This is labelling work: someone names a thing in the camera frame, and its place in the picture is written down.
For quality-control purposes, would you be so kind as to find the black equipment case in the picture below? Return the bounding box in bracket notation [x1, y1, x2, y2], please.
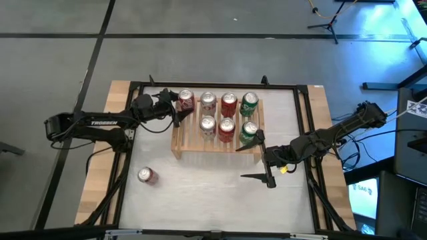
[393, 87, 427, 186]

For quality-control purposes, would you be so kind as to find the black tripod stand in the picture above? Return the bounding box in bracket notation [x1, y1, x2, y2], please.
[306, 0, 360, 45]

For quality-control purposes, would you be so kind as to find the white table cover sheet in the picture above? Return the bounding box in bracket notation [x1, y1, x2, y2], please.
[118, 85, 317, 234]

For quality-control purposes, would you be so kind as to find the yellow floor cable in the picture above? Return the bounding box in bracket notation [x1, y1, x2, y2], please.
[306, 0, 360, 19]

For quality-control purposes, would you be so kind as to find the dark stand foot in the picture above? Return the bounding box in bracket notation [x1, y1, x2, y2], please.
[0, 141, 26, 157]

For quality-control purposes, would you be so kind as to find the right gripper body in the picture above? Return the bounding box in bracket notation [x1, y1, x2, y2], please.
[255, 129, 298, 189]

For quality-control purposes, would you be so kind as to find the black arm base cable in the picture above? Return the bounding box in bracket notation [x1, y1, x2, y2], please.
[85, 145, 116, 177]

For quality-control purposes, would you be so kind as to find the green Sprite can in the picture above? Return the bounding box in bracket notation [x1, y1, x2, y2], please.
[239, 92, 260, 118]
[238, 120, 260, 145]

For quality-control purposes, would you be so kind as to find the wooden slatted shelf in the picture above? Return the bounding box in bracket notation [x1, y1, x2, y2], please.
[170, 96, 268, 163]

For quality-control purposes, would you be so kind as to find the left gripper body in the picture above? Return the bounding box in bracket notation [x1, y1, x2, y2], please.
[151, 88, 179, 128]

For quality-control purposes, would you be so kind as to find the silver Diet Coke can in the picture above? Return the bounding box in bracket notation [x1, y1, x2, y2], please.
[199, 91, 218, 117]
[199, 115, 218, 141]

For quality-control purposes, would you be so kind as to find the black desk leg bar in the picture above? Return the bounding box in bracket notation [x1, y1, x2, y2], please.
[362, 65, 427, 91]

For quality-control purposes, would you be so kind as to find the white logo sticker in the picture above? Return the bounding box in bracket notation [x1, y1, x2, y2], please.
[406, 99, 427, 119]

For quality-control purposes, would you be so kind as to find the red Star Wars Coca-Cola can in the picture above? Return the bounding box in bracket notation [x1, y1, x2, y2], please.
[177, 88, 196, 113]

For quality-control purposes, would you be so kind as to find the black computer housing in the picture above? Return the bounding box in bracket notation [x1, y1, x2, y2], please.
[375, 170, 427, 240]

